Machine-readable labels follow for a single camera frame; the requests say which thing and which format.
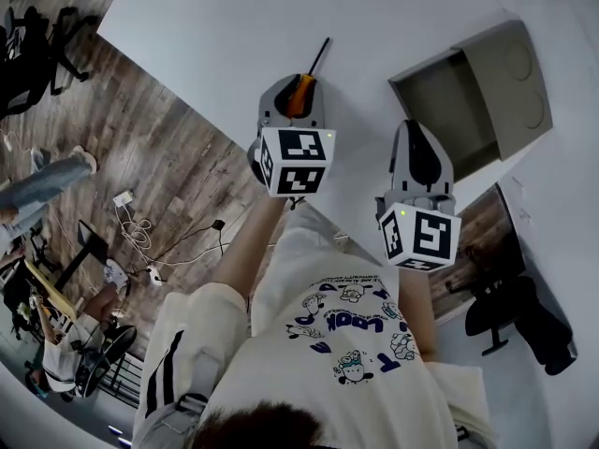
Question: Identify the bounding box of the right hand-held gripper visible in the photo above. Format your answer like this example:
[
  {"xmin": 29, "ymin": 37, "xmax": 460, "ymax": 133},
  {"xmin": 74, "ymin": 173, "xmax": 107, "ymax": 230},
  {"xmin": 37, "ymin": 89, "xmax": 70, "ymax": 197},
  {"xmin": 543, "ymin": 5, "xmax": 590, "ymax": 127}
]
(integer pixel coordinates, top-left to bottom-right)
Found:
[{"xmin": 375, "ymin": 119, "xmax": 463, "ymax": 273}]

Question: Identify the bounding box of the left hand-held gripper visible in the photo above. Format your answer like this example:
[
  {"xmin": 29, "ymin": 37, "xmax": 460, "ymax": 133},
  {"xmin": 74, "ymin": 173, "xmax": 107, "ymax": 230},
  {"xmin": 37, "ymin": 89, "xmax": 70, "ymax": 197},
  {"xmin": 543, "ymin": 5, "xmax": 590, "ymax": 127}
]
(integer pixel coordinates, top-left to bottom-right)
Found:
[{"xmin": 247, "ymin": 74, "xmax": 338, "ymax": 199}]

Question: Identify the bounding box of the orange black screwdriver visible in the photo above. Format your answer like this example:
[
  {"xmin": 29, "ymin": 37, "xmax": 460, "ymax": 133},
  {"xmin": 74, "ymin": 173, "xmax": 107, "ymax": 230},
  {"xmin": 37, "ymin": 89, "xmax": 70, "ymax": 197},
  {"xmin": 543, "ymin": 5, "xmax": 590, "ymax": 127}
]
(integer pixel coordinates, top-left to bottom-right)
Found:
[{"xmin": 285, "ymin": 36, "xmax": 331, "ymax": 120}]

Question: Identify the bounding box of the grey container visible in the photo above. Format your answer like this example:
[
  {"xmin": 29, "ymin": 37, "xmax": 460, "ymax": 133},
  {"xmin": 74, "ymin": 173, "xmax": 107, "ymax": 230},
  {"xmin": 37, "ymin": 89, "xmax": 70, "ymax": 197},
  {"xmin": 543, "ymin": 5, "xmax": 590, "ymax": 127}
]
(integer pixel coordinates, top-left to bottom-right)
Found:
[{"xmin": 387, "ymin": 19, "xmax": 554, "ymax": 182}]

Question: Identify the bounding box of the person's left forearm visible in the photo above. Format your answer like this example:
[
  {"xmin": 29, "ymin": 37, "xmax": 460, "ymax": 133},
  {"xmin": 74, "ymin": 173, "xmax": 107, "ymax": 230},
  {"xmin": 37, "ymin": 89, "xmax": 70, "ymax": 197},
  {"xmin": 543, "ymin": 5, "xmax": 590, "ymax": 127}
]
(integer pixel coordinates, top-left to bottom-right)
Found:
[{"xmin": 209, "ymin": 196, "xmax": 287, "ymax": 301}]

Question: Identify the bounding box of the person's right forearm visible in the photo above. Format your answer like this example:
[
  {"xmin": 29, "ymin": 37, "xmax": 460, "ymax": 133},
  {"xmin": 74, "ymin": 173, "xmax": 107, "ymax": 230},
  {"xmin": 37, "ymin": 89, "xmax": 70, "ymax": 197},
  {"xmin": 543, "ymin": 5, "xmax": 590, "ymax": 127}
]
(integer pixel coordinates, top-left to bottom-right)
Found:
[{"xmin": 396, "ymin": 263, "xmax": 440, "ymax": 360}]

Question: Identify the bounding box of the person's right hand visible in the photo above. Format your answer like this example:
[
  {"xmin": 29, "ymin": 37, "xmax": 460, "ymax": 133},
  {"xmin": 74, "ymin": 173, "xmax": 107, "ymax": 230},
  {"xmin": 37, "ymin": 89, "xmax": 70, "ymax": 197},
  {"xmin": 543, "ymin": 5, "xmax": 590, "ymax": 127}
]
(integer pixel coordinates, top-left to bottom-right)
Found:
[{"xmin": 400, "ymin": 195, "xmax": 457, "ymax": 215}]

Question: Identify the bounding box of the white side table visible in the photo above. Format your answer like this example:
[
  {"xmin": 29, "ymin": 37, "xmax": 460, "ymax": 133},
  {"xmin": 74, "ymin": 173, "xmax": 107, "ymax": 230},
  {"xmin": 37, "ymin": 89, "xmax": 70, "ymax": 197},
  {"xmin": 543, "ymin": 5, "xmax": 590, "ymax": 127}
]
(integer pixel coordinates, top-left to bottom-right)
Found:
[{"xmin": 496, "ymin": 174, "xmax": 599, "ymax": 359}]

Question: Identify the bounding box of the black office chair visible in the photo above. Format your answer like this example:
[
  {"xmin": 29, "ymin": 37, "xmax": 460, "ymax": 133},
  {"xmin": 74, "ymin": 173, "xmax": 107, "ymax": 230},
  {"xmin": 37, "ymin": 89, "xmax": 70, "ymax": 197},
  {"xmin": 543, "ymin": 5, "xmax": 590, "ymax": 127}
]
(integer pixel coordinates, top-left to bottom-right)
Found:
[
  {"xmin": 0, "ymin": 5, "xmax": 102, "ymax": 122},
  {"xmin": 464, "ymin": 275, "xmax": 577, "ymax": 376}
]

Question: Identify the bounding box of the white printed shirt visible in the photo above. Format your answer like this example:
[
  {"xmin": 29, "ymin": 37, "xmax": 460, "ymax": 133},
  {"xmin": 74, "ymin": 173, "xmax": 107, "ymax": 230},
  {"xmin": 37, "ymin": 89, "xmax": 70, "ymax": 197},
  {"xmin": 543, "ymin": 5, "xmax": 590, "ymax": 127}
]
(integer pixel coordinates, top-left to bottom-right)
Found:
[{"xmin": 132, "ymin": 202, "xmax": 498, "ymax": 449}]

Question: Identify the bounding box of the black desk leg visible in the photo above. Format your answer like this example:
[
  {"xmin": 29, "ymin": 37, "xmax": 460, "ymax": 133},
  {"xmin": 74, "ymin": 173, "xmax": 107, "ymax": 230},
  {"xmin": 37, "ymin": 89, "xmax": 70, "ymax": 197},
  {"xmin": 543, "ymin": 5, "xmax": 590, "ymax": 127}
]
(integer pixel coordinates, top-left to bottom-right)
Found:
[{"xmin": 59, "ymin": 219, "xmax": 110, "ymax": 294}]

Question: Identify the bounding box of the wooden desk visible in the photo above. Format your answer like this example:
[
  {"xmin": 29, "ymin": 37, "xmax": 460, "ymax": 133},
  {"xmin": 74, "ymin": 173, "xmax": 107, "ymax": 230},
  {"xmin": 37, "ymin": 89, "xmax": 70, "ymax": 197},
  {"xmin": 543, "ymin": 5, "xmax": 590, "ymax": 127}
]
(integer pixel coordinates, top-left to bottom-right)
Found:
[{"xmin": 22, "ymin": 258, "xmax": 79, "ymax": 321}]

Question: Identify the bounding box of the black metal railing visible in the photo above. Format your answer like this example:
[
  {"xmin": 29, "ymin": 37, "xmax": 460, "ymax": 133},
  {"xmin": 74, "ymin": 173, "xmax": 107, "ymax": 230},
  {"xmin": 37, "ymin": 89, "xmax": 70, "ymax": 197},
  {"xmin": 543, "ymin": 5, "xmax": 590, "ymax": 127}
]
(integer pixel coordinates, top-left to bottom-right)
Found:
[{"xmin": 98, "ymin": 352, "xmax": 144, "ymax": 410}]

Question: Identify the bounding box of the black cable with adapter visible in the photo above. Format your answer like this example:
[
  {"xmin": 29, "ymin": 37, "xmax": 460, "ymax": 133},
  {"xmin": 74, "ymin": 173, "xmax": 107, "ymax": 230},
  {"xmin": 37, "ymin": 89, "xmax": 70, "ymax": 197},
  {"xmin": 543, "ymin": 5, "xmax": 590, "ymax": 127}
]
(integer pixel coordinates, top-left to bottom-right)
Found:
[{"xmin": 148, "ymin": 219, "xmax": 226, "ymax": 267}]

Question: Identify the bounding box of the white cable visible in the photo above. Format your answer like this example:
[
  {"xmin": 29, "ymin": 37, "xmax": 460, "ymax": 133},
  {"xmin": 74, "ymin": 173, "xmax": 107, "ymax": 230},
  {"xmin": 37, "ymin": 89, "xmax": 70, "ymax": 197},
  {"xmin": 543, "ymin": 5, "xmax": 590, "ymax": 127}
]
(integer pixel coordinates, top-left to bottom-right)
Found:
[{"xmin": 113, "ymin": 201, "xmax": 153, "ymax": 252}]

